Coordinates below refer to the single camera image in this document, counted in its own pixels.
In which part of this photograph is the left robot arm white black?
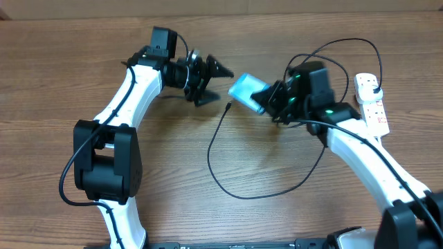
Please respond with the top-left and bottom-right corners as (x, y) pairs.
(58, 26), (234, 248)

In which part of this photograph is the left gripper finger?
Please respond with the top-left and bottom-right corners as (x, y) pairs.
(206, 55), (234, 78)
(193, 86), (220, 107)

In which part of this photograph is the white charger plug adapter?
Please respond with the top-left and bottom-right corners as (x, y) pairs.
(356, 84), (383, 104)

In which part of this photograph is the Samsung Galaxy smartphone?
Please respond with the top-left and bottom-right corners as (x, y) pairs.
(228, 73), (270, 115)

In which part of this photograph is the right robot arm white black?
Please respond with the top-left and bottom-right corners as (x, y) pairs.
(251, 62), (442, 248)

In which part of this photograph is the white power strip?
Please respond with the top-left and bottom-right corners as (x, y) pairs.
(354, 73), (390, 138)

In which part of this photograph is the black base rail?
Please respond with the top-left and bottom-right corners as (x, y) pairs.
(142, 238), (326, 249)

